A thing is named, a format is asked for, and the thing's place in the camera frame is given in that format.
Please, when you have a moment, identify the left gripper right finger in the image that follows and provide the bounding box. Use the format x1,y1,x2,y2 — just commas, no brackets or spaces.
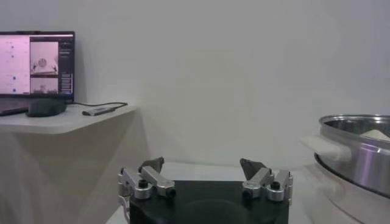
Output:
239,158,294,203

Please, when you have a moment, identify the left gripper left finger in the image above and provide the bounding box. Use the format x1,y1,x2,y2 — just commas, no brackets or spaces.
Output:
118,156,177,201

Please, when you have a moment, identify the stainless steel steamer basket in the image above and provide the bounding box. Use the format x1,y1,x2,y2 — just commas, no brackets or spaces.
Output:
300,114,390,199

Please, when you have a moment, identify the cream electric cooking pot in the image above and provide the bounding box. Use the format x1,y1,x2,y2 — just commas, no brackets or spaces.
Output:
304,164,390,224

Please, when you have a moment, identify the grey usb hub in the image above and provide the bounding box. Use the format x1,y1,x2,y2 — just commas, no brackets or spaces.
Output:
81,106,117,117

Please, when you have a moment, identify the small white side table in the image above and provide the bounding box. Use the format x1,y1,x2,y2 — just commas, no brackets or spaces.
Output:
0,102,151,224

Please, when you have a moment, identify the black computer mouse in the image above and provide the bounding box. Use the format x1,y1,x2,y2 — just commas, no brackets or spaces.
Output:
25,98,68,118

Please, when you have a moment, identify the black open laptop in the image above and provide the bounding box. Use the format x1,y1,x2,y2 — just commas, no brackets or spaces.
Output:
0,30,76,117

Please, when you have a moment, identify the black usb hub cable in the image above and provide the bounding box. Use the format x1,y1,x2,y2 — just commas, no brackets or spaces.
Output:
70,101,129,111

